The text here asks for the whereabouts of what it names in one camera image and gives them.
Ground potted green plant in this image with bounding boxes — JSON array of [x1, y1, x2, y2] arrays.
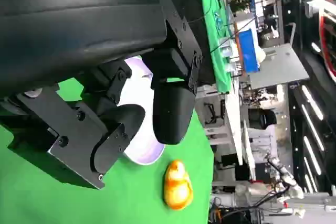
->
[[229, 0, 251, 14]]

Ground long white table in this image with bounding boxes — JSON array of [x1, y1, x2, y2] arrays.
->
[[224, 84, 257, 180]]

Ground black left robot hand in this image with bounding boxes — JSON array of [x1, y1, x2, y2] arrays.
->
[[0, 0, 203, 190]]

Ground lilac plate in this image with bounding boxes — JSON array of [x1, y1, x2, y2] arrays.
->
[[115, 55, 165, 166]]

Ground black office chair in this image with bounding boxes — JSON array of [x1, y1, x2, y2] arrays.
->
[[248, 108, 278, 130]]

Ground orange toy bread roll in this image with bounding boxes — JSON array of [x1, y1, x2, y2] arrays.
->
[[164, 159, 194, 211]]

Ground red curved pipe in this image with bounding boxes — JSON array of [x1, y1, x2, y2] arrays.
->
[[319, 0, 336, 83]]

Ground blue box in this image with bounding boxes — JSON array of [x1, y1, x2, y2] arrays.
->
[[237, 29, 261, 73]]

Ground grey board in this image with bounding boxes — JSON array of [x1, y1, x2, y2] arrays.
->
[[249, 43, 310, 90]]

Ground green cloth on background table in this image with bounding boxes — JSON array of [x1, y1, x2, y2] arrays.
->
[[198, 0, 232, 94]]

